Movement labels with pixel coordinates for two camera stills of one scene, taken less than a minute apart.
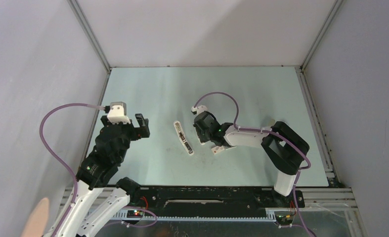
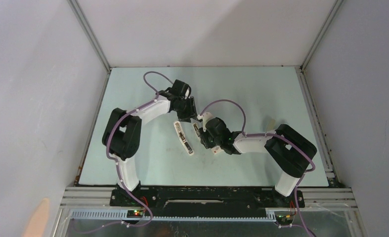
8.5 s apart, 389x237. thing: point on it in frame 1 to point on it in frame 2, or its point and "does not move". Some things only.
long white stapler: x=188 y=147 does not move
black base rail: x=214 y=200 does not move
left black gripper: x=143 y=131 to x=191 y=113
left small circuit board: x=134 y=214 does not move
